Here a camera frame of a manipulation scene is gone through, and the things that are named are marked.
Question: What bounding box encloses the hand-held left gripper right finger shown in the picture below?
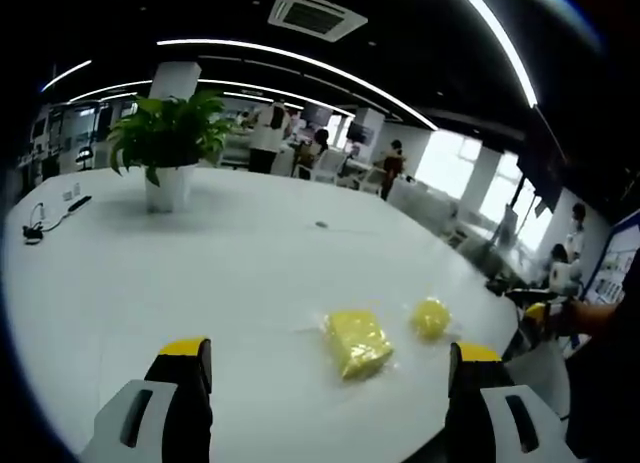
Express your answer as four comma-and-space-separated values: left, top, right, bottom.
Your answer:
444, 341, 581, 463

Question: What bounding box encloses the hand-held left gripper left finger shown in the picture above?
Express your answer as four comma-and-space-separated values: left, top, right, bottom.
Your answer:
79, 336, 213, 463

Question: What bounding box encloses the yellow round silicone block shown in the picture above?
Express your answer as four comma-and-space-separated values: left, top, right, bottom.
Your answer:
410, 296, 453, 341

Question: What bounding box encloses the yellow rectangular silicone block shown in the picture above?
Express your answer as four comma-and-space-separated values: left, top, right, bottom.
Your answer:
322, 309, 396, 382

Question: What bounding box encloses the blue display board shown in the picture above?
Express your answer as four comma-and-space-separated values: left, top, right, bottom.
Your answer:
582, 221, 640, 307

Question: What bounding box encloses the white plant pot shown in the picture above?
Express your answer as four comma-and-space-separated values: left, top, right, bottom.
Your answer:
144, 163, 197, 214

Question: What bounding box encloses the green potted plant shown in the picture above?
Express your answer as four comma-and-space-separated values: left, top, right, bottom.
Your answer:
106, 89, 236, 188

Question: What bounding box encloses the white pillar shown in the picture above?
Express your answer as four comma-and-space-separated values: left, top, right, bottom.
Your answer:
149, 60, 203, 102

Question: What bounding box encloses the ceiling air conditioner vent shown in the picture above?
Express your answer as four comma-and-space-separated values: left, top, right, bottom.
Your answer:
267, 0, 369, 44

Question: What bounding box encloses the black cable bundle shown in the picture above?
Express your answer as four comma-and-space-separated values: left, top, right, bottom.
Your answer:
21, 202, 69, 245

